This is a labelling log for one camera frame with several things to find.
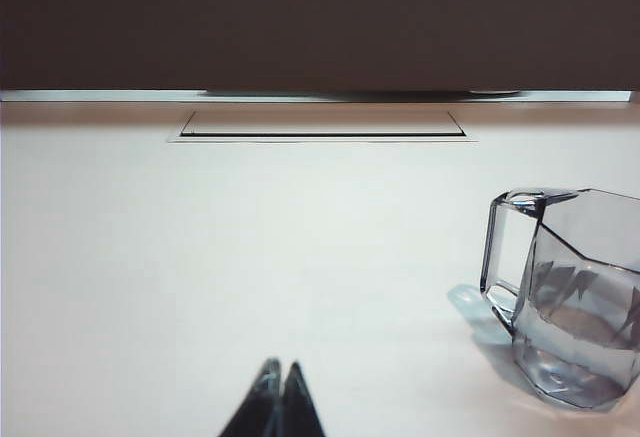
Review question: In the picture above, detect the wide brown desk partition panel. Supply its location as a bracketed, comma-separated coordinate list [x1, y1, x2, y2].
[0, 0, 640, 94]

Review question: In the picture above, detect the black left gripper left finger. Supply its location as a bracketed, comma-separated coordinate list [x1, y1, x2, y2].
[216, 356, 283, 437]

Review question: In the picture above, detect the clear grey faceted glass mug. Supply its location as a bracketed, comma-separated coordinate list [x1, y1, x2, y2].
[479, 186, 640, 413]

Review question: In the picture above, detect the white desk cable flap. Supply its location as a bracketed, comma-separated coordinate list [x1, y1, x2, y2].
[165, 108, 480, 145]

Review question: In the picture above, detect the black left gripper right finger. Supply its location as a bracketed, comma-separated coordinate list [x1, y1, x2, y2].
[281, 360, 328, 437]

